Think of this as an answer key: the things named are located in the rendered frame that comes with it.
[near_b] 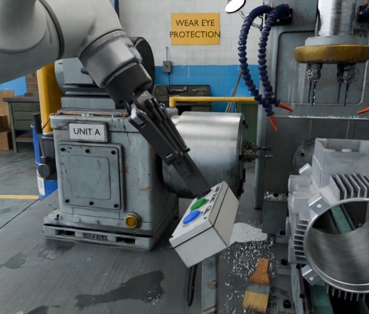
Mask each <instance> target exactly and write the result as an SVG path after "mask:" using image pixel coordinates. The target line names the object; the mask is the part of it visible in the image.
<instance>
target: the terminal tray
mask: <svg viewBox="0 0 369 314"><path fill-rule="evenodd" d="M321 139H324V140H321ZM330 150H333V151H330ZM342 173H343V174H344V176H345V177H346V178H347V174H348V173H349V174H350V175H351V177H352V178H353V174H354V173H355V174H356V175H357V177H359V174H361V175H362V176H363V177H364V178H365V175H367V176H368V177H369V140H343V139H328V138H316V139H315V150H314V155H313V158H312V174H313V177H314V180H315V182H316V185H317V186H318V189H319V188H321V189H322V188H324V187H326V186H328V185H329V180H330V176H331V177H332V178H333V180H334V181H335V176H336V174H337V175H338V177H339V178H340V180H341V176H342Z"/></svg>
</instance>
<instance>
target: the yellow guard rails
mask: <svg viewBox="0 0 369 314"><path fill-rule="evenodd" d="M176 102H258V101H256V100H254V97H176V96H175V97H169V106H174V108H176Z"/></svg>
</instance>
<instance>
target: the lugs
mask: <svg viewBox="0 0 369 314"><path fill-rule="evenodd" d="M299 174H300V175H301V176H310V175H312V166H311V165H310V164H309V163H307V164H306V165H305V166H303V167H302V168H301V169H300V170H299ZM307 202H308V205H309V207H310V208H311V209H312V210H313V211H314V212H315V213H316V214H317V215H318V214H320V213H321V212H322V211H323V210H325V209H327V208H328V207H329V206H330V204H329V201H328V200H327V199H326V198H325V197H324V196H323V195H322V193H317V194H316V195H315V196H313V197H312V198H310V199H309V200H308V201H307ZM301 272H302V276H303V277H304V278H305V279H306V280H307V281H308V282H309V283H310V285H311V286H313V285H315V284H317V283H318V282H320V281H321V279H320V278H319V277H318V276H317V275H316V274H315V273H314V271H313V270H312V269H311V268H310V267H309V265H308V264H307V265H306V266H304V267H303V268H301Z"/></svg>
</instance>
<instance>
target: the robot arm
mask: <svg viewBox="0 0 369 314"><path fill-rule="evenodd" d="M76 57H78V59H79V60H80V62H81V63H82V65H83V66H84V68H86V70H87V71H88V73H89V74H90V75H91V77H92V79H93V80H94V81H95V83H96V84H97V86H99V87H100V88H105V90H106V91H107V92H108V94H109V96H110V97H111V98H112V100H113V101H114V103H115V104H116V105H117V106H123V105H125V104H126V105H127V107H128V110H129V111H130V112H131V116H130V117H128V121H129V122H130V124H132V126H134V127H135V128H136V129H137V130H138V131H139V132H140V134H142V136H143V137H144V138H145V139H146V140H147V142H148V143H149V144H150V145H151V146H152V147H153V149H154V150H155V151H156V152H157V154H158V155H159V156H160V157H161V158H162V159H163V160H164V162H165V163H166V165H168V166H169V165H171V164H172V165H173V166H174V168H175V169H176V171H177V172H178V173H179V175H180V177H181V178H182V179H183V180H184V182H185V184H186V185H187V186H188V188H189V189H190V191H191V192H192V194H193V195H196V194H198V193H200V192H201V191H203V190H204V189H207V188H208V186H209V184H208V182H207V180H206V179H205V178H204V176H203V174H202V173H201V172H200V170H199V169H198V167H197V166H196V164H195V163H194V162H193V160H192V158H191V157H190V156H189V154H188V153H187V152H189V151H190V148H189V147H188V148H187V145H186V144H185V142H184V140H183V138H182V137H181V135H180V133H179V131H178V130H177V128H176V127H175V125H174V123H173V121H172V120H171V118H170V116H169V114H168V112H167V110H166V107H165V105H164V104H163V103H160V104H159V103H158V101H157V100H156V99H155V98H154V97H153V96H152V95H151V94H150V93H149V92H148V91H147V90H148V88H149V87H150V86H151V85H152V78H151V77H150V76H149V74H148V73H147V72H146V70H145V68H144V67H143V66H142V64H141V61H142V56H141V55H140V54H139V52H138V51H137V50H136V48H135V46H134V45H133V43H132V42H131V41H130V39H129V37H128V35H127V34H126V33H125V32H124V30H123V28H122V27H121V24H120V22H119V19H118V15H117V13H116V11H115V10H114V8H113V6H112V5H111V3H110V2H109V0H0V84H2V83H6V82H9V81H11V80H15V79H18V78H20V77H23V76H25V75H28V74H30V73H32V72H35V71H37V70H39V69H41V68H42V67H44V66H46V65H47V64H50V63H52V62H54V61H57V60H60V59H73V58H76ZM186 148H187V149H186Z"/></svg>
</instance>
